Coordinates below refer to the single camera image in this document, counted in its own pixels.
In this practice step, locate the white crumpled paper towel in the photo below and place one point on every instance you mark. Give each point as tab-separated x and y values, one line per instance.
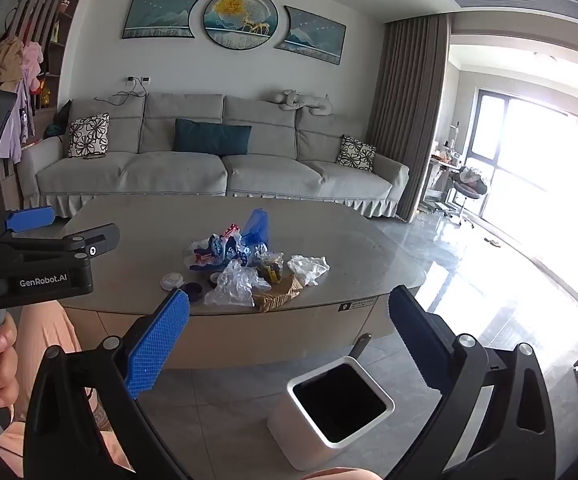
309	266

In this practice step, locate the person's right leg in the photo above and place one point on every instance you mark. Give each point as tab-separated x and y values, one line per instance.
336	475

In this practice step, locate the clear crumpled plastic bag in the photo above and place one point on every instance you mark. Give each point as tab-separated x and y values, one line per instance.
234	285

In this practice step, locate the brown paper bag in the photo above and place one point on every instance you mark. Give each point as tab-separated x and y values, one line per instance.
274	296

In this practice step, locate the grey coffee table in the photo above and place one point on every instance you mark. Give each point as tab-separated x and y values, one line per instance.
134	220

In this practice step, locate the grey brown curtain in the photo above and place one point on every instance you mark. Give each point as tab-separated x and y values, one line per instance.
409	110

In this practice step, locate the purple hanging garment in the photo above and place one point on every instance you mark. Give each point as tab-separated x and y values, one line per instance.
11	125

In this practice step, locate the ceiling air vent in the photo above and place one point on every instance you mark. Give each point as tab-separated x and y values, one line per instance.
509	5

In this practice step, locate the white square trash bin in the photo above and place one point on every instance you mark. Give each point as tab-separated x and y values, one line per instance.
289	425

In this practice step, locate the glass balcony door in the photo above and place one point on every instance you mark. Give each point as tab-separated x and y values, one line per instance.
484	125

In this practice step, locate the white round lid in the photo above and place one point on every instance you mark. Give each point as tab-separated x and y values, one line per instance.
171	280

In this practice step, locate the grey office chair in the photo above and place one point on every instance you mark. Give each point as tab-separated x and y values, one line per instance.
469	182

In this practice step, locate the pink hanging garment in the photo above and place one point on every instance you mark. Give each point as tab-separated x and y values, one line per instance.
31	62

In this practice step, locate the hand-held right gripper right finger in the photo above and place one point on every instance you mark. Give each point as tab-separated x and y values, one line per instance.
414	345

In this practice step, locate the blue mesh bag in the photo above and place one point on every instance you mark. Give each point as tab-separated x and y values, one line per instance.
258	225

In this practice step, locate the round ceiling light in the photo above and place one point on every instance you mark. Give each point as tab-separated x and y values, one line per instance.
544	56

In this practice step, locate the person's left hand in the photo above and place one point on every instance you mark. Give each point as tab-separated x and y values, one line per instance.
1	342

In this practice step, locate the person's left leg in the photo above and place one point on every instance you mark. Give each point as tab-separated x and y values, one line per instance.
44	327

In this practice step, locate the blue red white plastic bag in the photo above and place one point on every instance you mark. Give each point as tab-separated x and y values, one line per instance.
219	250

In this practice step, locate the white wall socket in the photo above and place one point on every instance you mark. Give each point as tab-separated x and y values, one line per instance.
138	79

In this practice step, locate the wooden shelf unit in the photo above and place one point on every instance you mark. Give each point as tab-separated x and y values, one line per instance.
61	35

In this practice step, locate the curved-edge landscape wall picture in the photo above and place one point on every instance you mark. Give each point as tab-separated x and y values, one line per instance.
161	15
314	35

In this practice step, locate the teal cushion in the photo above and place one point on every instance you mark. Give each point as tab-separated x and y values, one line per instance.
211	137

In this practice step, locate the clear bag with yellow pieces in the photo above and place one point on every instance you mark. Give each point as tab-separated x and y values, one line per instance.
269	265

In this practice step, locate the black label sticker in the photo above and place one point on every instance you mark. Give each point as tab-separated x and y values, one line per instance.
356	306

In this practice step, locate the pair of slippers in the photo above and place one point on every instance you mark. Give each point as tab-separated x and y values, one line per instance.
494	242

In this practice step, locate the cluttered side table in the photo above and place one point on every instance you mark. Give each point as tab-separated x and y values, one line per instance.
444	160

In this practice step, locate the golden figurine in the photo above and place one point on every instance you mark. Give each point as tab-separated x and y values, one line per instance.
45	96

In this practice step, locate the beige hanging garment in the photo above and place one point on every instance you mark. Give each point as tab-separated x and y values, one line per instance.
4	62

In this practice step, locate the person's leg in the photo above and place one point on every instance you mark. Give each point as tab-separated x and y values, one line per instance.
336	475
44	327

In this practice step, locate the floral black white cushion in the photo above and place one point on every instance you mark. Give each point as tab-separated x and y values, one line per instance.
356	152
88	135

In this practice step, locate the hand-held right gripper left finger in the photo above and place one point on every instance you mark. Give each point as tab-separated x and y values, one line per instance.
159	345

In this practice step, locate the grey fabric sofa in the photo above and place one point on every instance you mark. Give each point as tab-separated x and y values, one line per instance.
169	175

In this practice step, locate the round deer wall picture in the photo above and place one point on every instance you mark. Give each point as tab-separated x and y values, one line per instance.
241	20

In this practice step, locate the grey plush toy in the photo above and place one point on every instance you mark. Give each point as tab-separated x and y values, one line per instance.
289	100

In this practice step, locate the dark purple cap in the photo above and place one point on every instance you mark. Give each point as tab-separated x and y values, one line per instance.
196	292

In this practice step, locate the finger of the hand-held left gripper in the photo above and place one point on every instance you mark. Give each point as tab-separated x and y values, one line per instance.
94	242
31	219

